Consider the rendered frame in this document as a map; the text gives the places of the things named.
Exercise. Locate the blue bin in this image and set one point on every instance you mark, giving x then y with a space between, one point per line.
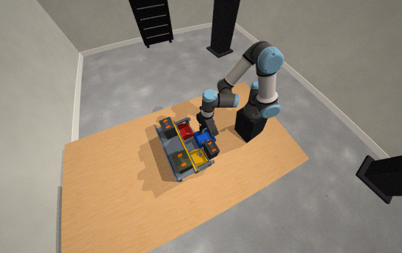
199 137

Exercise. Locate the yellow open bin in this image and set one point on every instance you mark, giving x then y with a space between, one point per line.
199 160

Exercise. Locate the red open bin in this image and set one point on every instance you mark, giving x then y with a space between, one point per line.
185 128

